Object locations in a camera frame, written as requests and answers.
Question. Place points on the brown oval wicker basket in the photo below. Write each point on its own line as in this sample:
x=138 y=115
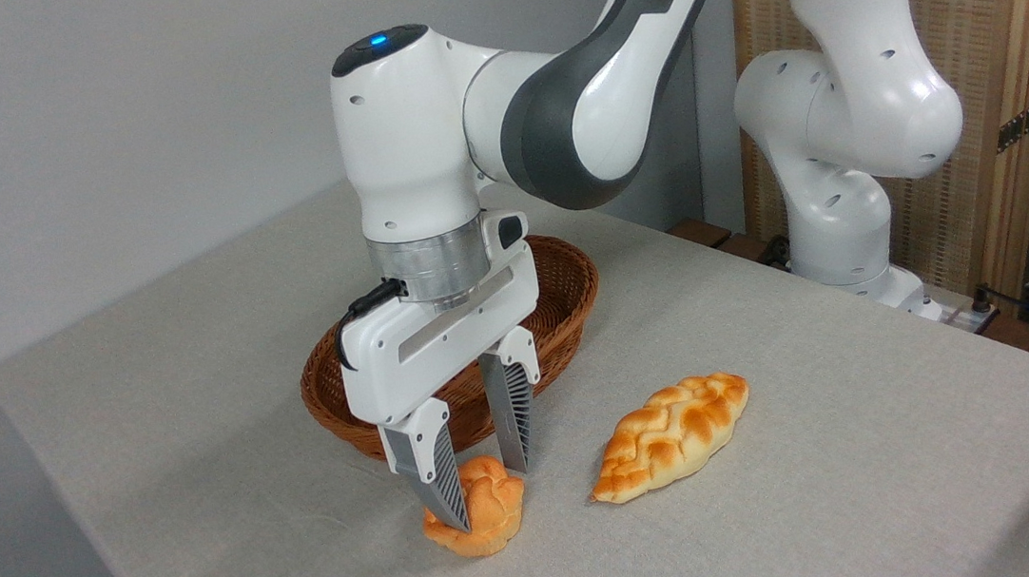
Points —
x=563 y=293

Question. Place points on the grey tablecloth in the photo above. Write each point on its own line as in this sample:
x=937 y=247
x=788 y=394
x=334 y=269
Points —
x=784 y=489

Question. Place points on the long braided bread loaf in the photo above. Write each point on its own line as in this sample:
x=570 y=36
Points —
x=669 y=439

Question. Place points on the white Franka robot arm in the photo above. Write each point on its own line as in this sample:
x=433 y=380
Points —
x=404 y=147

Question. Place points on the small round bread roll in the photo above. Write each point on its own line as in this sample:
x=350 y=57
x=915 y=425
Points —
x=497 y=510

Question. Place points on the white power strip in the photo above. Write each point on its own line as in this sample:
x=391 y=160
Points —
x=962 y=316

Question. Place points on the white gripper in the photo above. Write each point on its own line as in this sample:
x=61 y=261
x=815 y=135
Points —
x=425 y=346

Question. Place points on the dark metal screen hinge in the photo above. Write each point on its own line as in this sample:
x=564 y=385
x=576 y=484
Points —
x=1023 y=123

